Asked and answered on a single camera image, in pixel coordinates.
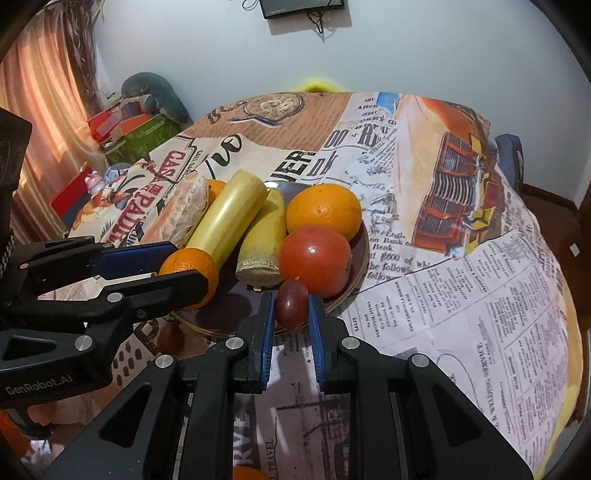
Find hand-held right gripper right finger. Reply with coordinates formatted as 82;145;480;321
308;294;522;480

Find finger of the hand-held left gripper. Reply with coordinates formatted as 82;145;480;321
0;270;211;329
18;236;178;294

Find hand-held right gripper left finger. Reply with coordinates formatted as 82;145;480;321
44;291;275;480

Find orange mandarin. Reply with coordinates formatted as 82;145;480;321
158;248;220;311

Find dark red grape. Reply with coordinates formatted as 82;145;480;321
276;278;309;329

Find bread roll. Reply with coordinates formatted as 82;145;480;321
141;172;211;247

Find red tomato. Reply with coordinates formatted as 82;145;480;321
278;224;352;299

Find large round orange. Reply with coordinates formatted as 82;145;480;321
285;183;362;241

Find red flat box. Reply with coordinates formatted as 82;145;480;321
48;166;100;217

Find green patterned box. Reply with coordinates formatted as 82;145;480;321
104;113;185;167

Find red boxes pile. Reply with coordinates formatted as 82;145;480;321
87;102;153;141

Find printed newspaper tablecloth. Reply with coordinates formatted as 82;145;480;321
65;90;583;480

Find grey plush shark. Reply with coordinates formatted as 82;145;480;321
121;71;192;125

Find orange brown curtain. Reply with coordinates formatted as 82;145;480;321
0;9;100;232

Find yellow curved chair back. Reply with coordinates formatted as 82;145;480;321
295;78;347;93

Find dark blue chair back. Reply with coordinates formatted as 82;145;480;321
494;134;525;195

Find black monitor cables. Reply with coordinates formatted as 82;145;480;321
242;0;340;43

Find small black wall monitor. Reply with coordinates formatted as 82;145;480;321
259;0;347;20

